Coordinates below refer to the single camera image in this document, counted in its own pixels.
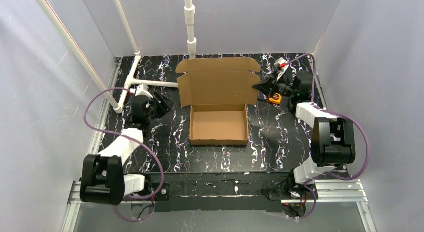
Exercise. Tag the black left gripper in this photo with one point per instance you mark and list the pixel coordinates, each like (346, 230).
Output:
(159, 102)

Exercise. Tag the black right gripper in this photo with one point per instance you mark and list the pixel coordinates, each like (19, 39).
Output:
(274, 86)

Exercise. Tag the brown cardboard box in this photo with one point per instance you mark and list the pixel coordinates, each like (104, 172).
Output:
(218, 92)

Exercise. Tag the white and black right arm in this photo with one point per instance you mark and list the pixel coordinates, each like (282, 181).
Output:
(332, 141)

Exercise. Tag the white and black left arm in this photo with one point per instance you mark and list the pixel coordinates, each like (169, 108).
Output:
(103, 178)

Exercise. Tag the yellow tape measure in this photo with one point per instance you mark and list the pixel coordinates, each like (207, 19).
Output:
(275, 99)

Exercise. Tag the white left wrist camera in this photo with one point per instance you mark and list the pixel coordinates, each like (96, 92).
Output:
(143, 90)

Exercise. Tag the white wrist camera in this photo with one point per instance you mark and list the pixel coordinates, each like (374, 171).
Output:
(281, 66)
(143, 90)

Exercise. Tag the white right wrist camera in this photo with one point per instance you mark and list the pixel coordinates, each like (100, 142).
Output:
(281, 66)

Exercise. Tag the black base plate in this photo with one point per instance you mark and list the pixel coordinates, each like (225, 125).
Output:
(232, 191)

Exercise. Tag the aluminium rail frame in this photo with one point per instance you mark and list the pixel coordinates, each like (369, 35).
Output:
(329, 191)

